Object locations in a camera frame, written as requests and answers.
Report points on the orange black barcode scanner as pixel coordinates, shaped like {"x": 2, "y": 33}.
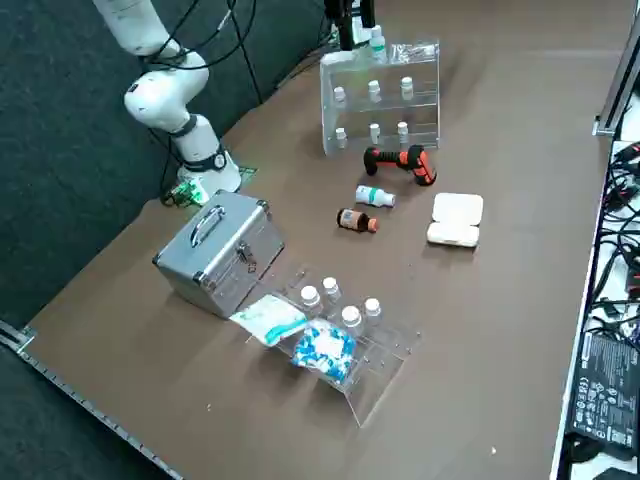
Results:
{"x": 422, "y": 167}

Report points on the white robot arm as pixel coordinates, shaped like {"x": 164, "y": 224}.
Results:
{"x": 165, "y": 100}

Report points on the white medicine bottle green label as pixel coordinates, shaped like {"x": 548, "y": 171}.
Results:
{"x": 370, "y": 195}

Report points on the brown medicine bottle orange cap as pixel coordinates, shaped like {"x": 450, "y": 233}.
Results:
{"x": 352, "y": 219}

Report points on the tall clear bottle green label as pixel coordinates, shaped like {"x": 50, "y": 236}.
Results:
{"x": 378, "y": 44}

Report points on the white printed paper packet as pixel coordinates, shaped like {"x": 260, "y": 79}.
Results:
{"x": 332, "y": 57}

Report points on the clear cotton swab packet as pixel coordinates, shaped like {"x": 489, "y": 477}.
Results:
{"x": 415, "y": 52}

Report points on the small white-capped clear vial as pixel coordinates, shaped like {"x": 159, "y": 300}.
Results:
{"x": 374, "y": 132}
{"x": 339, "y": 96}
{"x": 340, "y": 137}
{"x": 406, "y": 86}
{"x": 374, "y": 90}
{"x": 403, "y": 131}

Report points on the tiered clear acrylic shelf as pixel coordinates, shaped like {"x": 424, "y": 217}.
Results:
{"x": 425, "y": 115}

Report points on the open white pill box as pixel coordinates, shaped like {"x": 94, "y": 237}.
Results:
{"x": 457, "y": 210}

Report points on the green lit connector board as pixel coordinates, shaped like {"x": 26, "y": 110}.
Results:
{"x": 187, "y": 192}

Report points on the white-capped clear bottle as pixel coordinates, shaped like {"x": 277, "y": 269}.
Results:
{"x": 372, "y": 311}
{"x": 330, "y": 290}
{"x": 351, "y": 320}
{"x": 310, "y": 297}

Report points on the aluminium carry case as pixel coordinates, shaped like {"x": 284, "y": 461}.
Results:
{"x": 220, "y": 260}

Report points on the black plug with red light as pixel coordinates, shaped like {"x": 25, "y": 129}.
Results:
{"x": 632, "y": 281}
{"x": 631, "y": 151}

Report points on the white teal mask packet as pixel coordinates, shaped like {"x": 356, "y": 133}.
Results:
{"x": 270, "y": 315}

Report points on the blue white capsule bag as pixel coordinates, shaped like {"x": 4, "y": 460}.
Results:
{"x": 320, "y": 350}

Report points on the low clear acrylic rack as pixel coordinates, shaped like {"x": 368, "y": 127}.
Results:
{"x": 390, "y": 360}

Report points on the black labelled power adapter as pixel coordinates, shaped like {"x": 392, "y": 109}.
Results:
{"x": 605, "y": 390}

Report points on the steel arm base plate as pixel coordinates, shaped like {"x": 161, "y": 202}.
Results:
{"x": 247, "y": 175}

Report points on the aluminium profile camera post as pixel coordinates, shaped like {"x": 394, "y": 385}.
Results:
{"x": 617, "y": 90}

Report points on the aluminium corner post bracket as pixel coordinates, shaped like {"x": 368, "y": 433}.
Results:
{"x": 17, "y": 337}

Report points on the metal table edge rail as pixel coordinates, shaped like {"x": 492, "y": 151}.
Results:
{"x": 100, "y": 414}

